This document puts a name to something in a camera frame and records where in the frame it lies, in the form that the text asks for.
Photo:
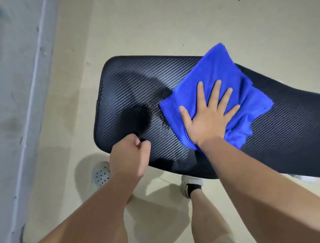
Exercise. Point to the person's left hand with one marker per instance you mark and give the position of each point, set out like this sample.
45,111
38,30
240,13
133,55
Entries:
126,160

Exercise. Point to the person's right hand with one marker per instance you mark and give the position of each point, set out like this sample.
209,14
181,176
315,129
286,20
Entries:
207,122

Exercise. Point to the person's right middle finger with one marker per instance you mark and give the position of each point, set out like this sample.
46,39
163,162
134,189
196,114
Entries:
215,92

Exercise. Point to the person's right little finger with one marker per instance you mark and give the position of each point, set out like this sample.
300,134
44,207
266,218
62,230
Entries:
232,112

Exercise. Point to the person's left thumb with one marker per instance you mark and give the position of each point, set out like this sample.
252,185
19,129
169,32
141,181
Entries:
146,151

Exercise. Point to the person's right thumb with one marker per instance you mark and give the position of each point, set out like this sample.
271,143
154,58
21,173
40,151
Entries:
185,115

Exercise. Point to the blue microfibre cloth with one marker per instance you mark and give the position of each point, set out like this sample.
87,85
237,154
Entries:
220,67

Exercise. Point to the black carbon-pattern desk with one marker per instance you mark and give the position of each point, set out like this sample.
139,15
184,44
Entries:
140,90

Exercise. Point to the person's left forearm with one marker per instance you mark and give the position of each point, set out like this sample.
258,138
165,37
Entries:
100,212

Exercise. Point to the person's right forearm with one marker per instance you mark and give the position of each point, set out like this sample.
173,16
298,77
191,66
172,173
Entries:
260,192

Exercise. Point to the white perforated clog shoe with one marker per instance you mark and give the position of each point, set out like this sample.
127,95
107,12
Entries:
101,174

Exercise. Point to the black ankle sock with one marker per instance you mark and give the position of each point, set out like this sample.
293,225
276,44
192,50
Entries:
193,189

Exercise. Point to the person's right leg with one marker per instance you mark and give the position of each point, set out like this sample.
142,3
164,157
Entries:
207,217

